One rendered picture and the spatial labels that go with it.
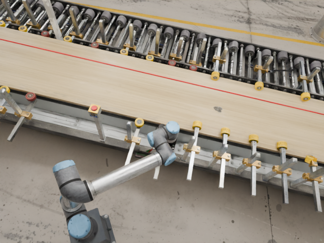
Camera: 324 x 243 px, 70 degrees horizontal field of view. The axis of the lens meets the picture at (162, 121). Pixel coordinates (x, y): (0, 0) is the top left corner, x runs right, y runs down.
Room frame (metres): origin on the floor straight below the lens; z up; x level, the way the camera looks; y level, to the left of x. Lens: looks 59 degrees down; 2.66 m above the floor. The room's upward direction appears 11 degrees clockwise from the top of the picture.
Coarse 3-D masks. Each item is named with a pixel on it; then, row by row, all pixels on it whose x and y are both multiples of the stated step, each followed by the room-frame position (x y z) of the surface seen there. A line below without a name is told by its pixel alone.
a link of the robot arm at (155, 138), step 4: (160, 128) 0.72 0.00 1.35; (164, 128) 0.72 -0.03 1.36; (152, 132) 0.68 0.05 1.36; (156, 132) 0.68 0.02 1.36; (160, 132) 0.69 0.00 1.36; (164, 132) 0.69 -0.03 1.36; (148, 136) 0.65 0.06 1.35; (152, 136) 0.65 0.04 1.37; (156, 136) 0.65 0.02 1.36; (160, 136) 0.66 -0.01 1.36; (164, 136) 0.67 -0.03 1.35; (168, 136) 0.68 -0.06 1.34; (148, 140) 0.64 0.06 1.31; (152, 140) 0.62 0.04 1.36; (156, 140) 0.63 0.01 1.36; (160, 140) 0.63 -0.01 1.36; (164, 140) 0.64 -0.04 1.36; (152, 144) 0.61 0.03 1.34; (156, 144) 0.61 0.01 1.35
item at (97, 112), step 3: (93, 105) 0.88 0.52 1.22; (96, 105) 0.89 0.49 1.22; (90, 108) 0.85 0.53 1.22; (99, 108) 0.87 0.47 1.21; (90, 111) 0.82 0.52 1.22; (93, 111) 0.83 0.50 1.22; (96, 111) 0.83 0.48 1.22; (99, 111) 0.86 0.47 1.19; (90, 114) 0.82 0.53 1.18; (96, 114) 0.82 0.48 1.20; (99, 114) 0.85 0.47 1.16
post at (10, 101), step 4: (0, 92) 0.88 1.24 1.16; (4, 92) 0.89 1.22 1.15; (4, 96) 0.88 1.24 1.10; (8, 96) 0.90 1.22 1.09; (8, 100) 0.88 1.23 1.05; (12, 100) 0.90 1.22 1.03; (12, 104) 0.88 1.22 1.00; (16, 104) 0.91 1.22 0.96; (16, 108) 0.89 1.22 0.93; (20, 108) 0.91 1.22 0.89; (16, 112) 0.88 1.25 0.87; (20, 112) 0.89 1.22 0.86
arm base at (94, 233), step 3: (93, 219) 0.19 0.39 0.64; (93, 222) 0.16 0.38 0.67; (96, 222) 0.17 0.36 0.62; (96, 225) 0.15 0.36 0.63; (96, 228) 0.13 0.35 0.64; (93, 231) 0.10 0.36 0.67; (96, 231) 0.11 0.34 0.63; (93, 234) 0.08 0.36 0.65; (90, 237) 0.06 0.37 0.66; (93, 237) 0.07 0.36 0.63; (78, 240) 0.03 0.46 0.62; (81, 240) 0.03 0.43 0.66; (84, 240) 0.04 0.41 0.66; (87, 240) 0.04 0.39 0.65; (90, 240) 0.04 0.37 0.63
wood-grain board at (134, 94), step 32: (0, 32) 1.74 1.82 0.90; (0, 64) 1.34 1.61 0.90; (32, 64) 1.41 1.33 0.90; (64, 64) 1.48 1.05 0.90; (96, 64) 1.56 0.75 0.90; (128, 64) 1.64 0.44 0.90; (160, 64) 1.72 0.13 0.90; (64, 96) 1.11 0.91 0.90; (96, 96) 1.18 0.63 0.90; (128, 96) 1.24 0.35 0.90; (160, 96) 1.31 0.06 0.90; (192, 96) 1.38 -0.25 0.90; (224, 96) 1.45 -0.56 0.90; (256, 96) 1.53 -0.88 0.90; (288, 96) 1.61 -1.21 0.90; (192, 128) 1.03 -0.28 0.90; (256, 128) 1.16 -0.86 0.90; (288, 128) 1.22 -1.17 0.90; (320, 128) 1.29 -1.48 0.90; (320, 160) 0.95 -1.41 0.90
